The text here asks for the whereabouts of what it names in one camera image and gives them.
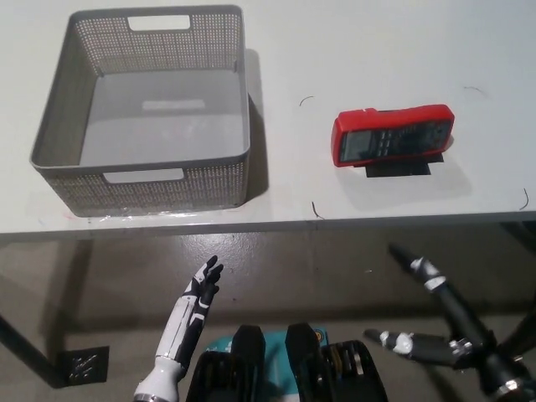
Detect black robot torso teal tops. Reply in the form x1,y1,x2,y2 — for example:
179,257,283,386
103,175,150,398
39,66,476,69
183,322,389,402

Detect grey perforated plastic basket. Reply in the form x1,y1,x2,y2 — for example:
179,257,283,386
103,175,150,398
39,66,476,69
28,4,252,219

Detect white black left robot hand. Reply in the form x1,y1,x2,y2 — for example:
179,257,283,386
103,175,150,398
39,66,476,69
132,255,226,399

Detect black floor tape patch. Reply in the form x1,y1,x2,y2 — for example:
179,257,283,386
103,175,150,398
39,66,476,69
57,345,111,385

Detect red digital multimeter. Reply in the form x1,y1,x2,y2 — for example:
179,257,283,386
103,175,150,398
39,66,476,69
332,103,456,168

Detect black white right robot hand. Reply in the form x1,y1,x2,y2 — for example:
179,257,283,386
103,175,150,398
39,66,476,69
363,244,525,397

